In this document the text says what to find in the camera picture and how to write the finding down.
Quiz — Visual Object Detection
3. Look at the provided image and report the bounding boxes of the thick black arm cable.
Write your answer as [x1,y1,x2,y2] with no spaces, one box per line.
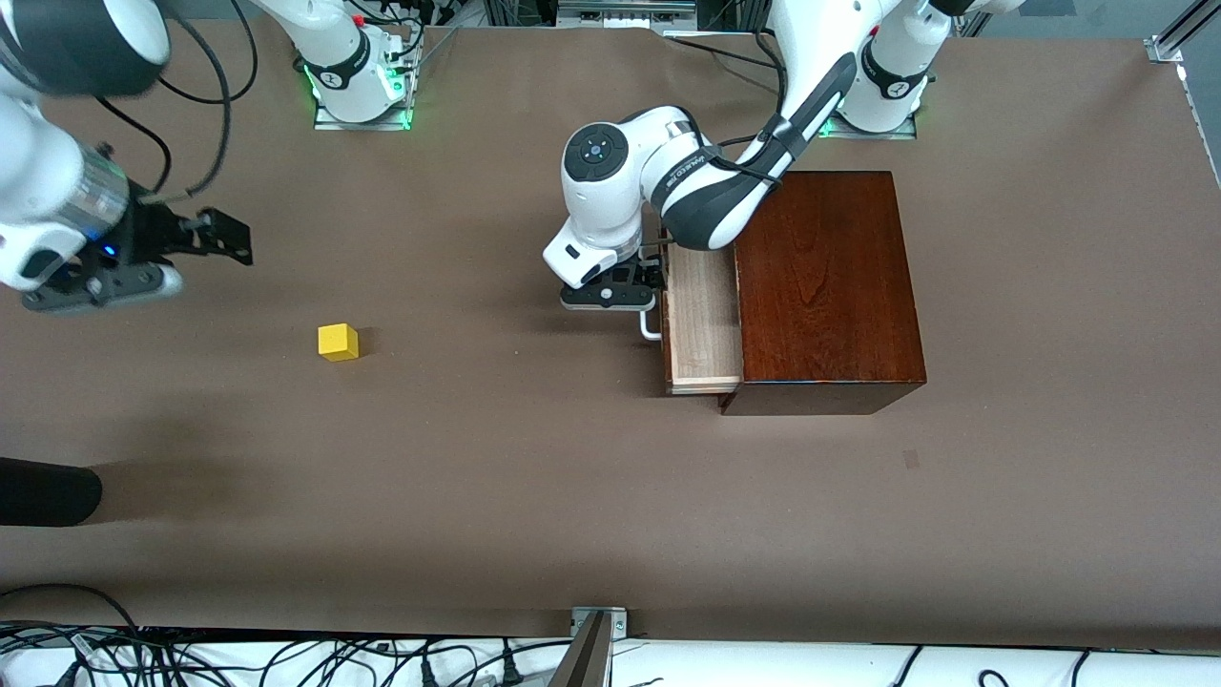
[172,17,236,203]

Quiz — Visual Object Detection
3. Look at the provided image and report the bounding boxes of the tangled black cables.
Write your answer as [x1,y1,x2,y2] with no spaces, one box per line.
[0,625,573,687]

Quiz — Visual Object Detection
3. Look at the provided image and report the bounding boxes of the thin black cable loop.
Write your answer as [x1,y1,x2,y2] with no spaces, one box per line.
[157,0,259,106]

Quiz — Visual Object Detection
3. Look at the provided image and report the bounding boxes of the grey metal device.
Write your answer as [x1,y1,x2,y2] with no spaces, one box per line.
[556,0,697,30]

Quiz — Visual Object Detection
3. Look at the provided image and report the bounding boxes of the metal base plate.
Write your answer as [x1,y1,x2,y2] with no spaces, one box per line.
[313,52,415,132]
[818,107,920,141]

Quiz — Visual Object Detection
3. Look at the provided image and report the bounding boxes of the dark wooden drawer cabinet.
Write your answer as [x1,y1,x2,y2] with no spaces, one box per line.
[720,172,928,417]

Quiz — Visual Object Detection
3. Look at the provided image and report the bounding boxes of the black cylindrical object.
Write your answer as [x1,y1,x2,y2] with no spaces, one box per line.
[0,457,103,528]

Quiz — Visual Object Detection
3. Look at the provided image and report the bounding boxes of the yellow cube block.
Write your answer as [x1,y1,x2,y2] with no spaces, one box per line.
[318,323,361,363]

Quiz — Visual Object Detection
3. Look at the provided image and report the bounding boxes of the brown table cover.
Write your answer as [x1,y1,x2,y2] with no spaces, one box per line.
[0,19,1221,652]

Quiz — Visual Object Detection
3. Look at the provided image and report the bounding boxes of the aluminium frame profile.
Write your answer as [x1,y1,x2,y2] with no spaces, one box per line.
[1145,0,1221,65]

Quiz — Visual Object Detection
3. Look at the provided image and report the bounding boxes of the small metal bracket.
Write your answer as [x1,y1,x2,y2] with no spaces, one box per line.
[570,607,629,638]

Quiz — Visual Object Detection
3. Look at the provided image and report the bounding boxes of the dark metal beam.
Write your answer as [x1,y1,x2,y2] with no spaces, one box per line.
[548,611,611,687]

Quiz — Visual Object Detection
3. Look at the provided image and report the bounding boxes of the wooden drawer with metal handle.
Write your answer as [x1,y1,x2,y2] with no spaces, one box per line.
[638,243,745,397]

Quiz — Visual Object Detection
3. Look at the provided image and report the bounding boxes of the black cable on table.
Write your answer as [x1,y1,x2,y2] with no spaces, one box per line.
[668,31,788,73]

